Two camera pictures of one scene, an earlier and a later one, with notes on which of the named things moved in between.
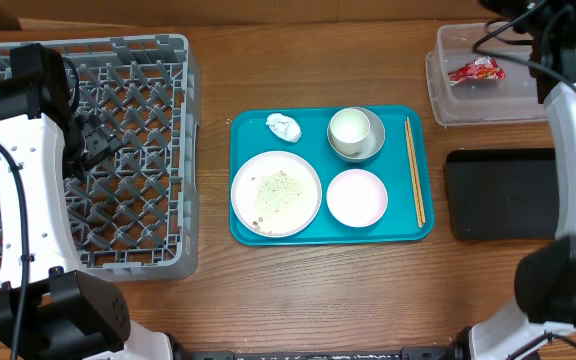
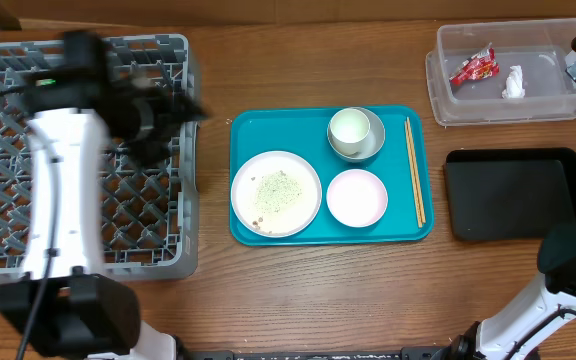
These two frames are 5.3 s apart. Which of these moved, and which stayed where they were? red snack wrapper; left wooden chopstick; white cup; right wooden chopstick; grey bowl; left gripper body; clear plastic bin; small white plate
Moved: left gripper body; red snack wrapper
Stayed: small white plate; left wooden chopstick; right wooden chopstick; grey bowl; white cup; clear plastic bin
